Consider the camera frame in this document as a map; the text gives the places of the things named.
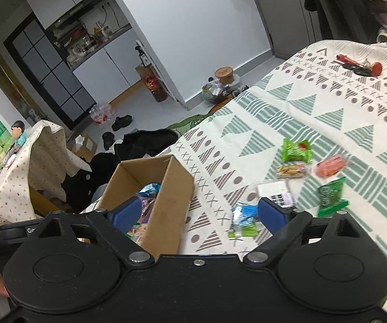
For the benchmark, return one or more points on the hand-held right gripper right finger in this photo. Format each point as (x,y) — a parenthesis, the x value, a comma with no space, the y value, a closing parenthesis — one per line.
(274,213)

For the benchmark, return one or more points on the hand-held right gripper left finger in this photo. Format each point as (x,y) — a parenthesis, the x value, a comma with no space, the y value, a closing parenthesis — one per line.
(126,213)

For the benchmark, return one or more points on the large purple snack packet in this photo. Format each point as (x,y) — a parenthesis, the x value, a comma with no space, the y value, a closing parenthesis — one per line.
(146,205)

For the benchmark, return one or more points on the black and white snack packet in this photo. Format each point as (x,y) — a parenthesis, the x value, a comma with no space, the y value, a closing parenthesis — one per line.
(274,191)

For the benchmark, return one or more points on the small blue snack packet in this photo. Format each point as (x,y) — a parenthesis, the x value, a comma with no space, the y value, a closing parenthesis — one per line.
(245,213)

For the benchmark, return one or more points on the blue white snack packet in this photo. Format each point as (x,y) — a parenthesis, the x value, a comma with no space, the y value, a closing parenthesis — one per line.
(149,190)

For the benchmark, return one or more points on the brown cardboard box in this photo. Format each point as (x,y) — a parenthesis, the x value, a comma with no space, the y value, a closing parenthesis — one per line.
(166,208)

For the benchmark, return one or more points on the clear biscuit packet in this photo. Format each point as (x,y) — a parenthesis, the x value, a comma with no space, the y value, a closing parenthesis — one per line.
(292,171)

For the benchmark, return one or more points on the dark green snack packet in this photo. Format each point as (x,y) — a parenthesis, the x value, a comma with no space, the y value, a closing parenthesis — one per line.
(329,195)

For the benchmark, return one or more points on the pink snack packet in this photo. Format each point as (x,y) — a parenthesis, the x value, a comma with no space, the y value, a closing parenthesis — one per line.
(331,167)

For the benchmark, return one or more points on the black garment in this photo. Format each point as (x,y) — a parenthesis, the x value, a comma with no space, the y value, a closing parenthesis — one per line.
(89,181)

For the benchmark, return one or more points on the dotted tablecloth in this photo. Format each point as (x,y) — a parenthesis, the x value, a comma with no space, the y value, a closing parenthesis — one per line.
(28,175)

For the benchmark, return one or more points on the black shoe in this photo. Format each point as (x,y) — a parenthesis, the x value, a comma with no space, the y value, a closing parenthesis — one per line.
(108,139)
(122,122)

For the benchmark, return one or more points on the small cardboard box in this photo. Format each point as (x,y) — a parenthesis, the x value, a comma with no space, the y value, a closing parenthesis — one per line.
(85,146)

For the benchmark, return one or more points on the cartoon figurine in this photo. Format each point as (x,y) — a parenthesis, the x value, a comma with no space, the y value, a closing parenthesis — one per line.
(20,134)

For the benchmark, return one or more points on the pack of water bottles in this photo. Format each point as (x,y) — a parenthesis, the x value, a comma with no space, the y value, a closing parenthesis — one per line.
(101,114)

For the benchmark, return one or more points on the green patterned cloth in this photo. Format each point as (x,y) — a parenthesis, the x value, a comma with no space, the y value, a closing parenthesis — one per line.
(193,121)

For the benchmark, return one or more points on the filled clear plastic bag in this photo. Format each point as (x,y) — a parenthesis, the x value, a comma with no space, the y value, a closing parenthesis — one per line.
(213,92)

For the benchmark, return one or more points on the small brown carton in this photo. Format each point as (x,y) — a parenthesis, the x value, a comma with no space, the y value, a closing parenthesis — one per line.
(143,74)

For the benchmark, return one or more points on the white base cabinets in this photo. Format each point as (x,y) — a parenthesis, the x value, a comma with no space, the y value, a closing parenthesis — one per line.
(109,64)

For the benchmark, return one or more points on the black spray bottle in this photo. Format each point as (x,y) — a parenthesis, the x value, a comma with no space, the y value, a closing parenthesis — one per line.
(145,60)

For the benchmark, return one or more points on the black framed glass door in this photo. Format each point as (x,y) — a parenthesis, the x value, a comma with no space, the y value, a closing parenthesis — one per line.
(52,74)

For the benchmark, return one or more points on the key bunch with red tags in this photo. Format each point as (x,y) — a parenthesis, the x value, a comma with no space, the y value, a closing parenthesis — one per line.
(361,70)

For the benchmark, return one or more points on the cluttered kitchen counter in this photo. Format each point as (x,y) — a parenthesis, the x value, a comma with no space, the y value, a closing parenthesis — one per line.
(85,43)

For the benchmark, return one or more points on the grey door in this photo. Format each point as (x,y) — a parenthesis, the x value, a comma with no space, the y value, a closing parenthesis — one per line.
(280,13)

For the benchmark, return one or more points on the range hood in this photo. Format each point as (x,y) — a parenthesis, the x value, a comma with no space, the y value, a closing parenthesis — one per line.
(74,16)

